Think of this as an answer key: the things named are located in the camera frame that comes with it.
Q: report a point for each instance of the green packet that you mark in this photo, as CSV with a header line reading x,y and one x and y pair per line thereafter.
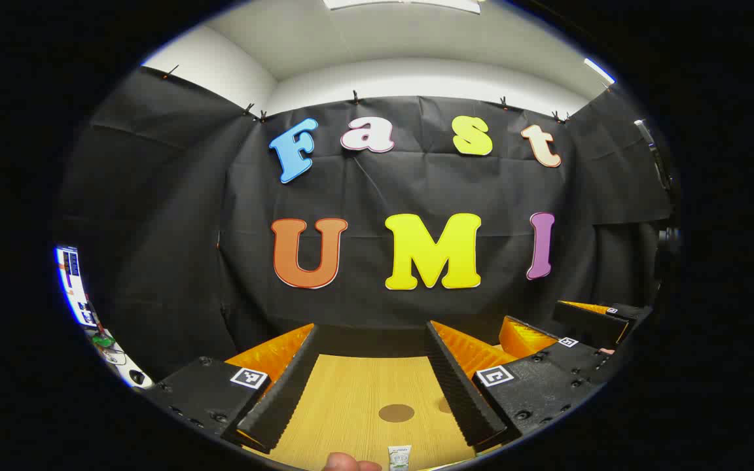
x,y
103,341

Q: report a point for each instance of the black backdrop cloth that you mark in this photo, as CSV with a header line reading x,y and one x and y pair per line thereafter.
x,y
416,190

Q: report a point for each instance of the wooden desktop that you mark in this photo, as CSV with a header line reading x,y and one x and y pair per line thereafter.
x,y
351,405

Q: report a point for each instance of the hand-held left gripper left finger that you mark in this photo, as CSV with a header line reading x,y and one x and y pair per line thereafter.
x,y
285,392

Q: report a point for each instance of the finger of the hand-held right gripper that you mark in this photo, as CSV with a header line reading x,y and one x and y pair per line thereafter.
x,y
580,351
586,324

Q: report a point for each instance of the computer monitor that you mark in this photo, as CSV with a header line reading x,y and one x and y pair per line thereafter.
x,y
72,281

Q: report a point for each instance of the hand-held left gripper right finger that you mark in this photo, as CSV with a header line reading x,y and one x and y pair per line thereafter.
x,y
462,399

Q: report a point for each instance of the ceiling light panel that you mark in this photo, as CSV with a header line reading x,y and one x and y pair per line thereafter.
x,y
598,69

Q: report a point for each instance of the white toothpaste tube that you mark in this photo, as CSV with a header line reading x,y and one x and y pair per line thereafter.
x,y
400,459

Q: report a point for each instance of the white side table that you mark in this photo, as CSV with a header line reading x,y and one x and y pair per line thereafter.
x,y
118,366

